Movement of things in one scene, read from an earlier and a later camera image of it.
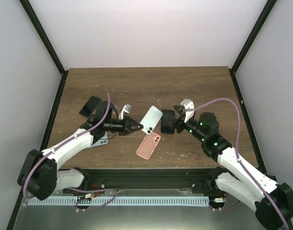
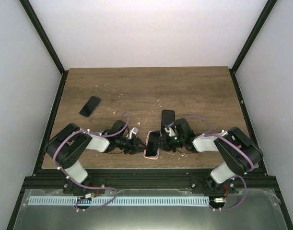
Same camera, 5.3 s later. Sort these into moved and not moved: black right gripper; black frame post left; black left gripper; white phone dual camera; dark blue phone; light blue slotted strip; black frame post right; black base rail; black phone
Moved: black left gripper; white phone dual camera; black right gripper
Not moved: dark blue phone; black phone; light blue slotted strip; black frame post left; black frame post right; black base rail
